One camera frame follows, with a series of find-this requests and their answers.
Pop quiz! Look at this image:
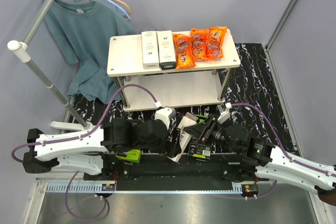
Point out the white Harry's box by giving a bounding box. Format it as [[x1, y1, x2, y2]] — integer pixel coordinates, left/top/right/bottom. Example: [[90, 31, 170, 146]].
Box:
[[157, 30, 176, 70], [141, 31, 159, 69]]

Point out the green black Gillette box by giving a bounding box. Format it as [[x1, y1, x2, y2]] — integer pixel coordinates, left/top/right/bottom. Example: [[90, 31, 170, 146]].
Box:
[[115, 150, 142, 163], [188, 114, 211, 162]]

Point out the teal t-shirt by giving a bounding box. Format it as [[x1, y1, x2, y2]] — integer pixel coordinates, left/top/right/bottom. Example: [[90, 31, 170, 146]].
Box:
[[45, 0, 136, 104]]

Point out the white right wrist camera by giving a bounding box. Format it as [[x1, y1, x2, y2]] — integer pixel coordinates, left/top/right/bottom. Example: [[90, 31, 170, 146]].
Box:
[[217, 102, 232, 124]]

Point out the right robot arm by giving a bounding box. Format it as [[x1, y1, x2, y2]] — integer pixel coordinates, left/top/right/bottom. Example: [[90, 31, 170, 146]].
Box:
[[184, 116, 335, 206]]

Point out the white Harry's box lettered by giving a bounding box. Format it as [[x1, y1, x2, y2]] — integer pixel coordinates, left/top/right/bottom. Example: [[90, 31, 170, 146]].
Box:
[[165, 112, 198, 163]]

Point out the white two-tier shelf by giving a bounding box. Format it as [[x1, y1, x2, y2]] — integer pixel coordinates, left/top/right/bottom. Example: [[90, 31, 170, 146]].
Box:
[[107, 31, 240, 108]]

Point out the white slotted cable duct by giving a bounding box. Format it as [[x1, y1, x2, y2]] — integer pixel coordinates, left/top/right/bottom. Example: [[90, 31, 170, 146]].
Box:
[[46, 183, 243, 194]]

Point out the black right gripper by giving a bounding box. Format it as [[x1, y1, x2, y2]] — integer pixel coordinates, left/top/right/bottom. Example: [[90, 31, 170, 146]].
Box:
[[183, 114, 240, 154]]

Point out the white clothes rack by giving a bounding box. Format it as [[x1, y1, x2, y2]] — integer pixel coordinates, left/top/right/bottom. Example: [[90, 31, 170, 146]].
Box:
[[7, 0, 94, 132]]

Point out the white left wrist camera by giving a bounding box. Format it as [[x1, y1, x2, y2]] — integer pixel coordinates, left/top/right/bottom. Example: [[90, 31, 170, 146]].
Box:
[[154, 101, 176, 129]]

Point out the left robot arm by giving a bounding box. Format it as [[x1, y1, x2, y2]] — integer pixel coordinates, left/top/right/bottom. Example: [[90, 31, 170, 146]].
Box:
[[23, 119, 171, 180]]

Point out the orange razor pack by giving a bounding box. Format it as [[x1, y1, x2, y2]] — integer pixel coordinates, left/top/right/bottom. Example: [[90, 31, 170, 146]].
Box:
[[190, 28, 208, 60], [205, 26, 227, 60], [173, 34, 195, 69]]

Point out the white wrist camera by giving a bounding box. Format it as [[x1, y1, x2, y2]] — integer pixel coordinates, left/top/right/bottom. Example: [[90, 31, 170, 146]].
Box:
[[154, 101, 176, 129], [217, 102, 232, 124]]

